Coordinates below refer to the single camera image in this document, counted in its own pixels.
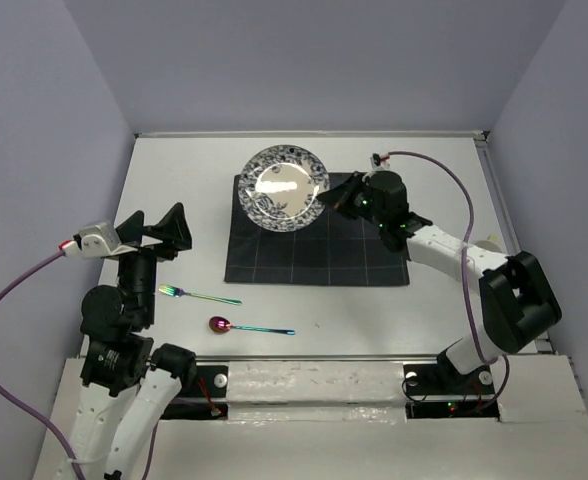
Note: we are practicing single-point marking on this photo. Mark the iridescent fork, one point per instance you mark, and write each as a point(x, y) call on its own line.
point(177, 292)

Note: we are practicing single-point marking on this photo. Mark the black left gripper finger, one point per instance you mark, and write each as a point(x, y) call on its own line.
point(130, 231)
point(172, 230)

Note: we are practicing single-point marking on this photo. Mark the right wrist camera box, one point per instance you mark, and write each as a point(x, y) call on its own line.
point(379, 162)

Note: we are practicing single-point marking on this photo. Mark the blue floral white plate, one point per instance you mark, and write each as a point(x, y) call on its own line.
point(278, 188)

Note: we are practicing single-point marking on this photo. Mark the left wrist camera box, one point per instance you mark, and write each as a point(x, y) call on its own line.
point(98, 240)

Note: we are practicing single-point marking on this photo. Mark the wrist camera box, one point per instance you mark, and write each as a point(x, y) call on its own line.
point(379, 162)
point(98, 240)

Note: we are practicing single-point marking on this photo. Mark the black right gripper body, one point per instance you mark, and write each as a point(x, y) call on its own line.
point(365, 211)

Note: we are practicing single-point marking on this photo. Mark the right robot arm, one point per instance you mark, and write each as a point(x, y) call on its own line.
point(517, 301)

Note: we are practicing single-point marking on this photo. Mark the iridescent spoon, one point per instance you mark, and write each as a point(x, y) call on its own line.
point(221, 325)

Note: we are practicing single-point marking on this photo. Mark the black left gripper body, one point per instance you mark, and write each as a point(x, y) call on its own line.
point(140, 269)

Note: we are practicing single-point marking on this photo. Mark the cream cup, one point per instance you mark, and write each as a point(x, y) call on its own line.
point(489, 244)

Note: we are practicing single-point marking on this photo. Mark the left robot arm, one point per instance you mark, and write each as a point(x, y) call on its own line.
point(126, 383)

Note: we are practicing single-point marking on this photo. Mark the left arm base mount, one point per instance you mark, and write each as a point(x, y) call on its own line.
point(204, 399)

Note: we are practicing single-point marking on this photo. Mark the dark grey checked cloth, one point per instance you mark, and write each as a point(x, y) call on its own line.
point(332, 251)

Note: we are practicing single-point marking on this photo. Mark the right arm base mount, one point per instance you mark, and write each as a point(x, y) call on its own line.
point(472, 398)

